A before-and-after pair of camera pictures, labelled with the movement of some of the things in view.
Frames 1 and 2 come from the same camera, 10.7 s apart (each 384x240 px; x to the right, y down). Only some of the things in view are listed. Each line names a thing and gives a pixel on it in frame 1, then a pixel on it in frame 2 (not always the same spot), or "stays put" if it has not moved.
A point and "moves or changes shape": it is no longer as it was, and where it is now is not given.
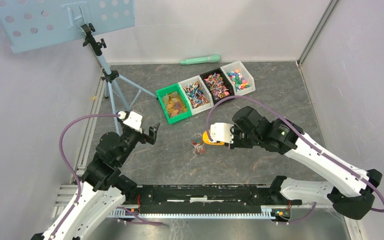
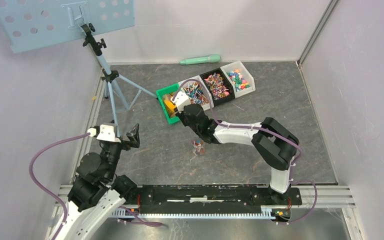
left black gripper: (145, 138) to (133, 141)
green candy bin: (173, 103) stays put
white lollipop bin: (198, 97) stays put
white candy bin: (241, 79) stays put
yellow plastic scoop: (206, 140) moves or changes shape
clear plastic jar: (199, 145) stays put
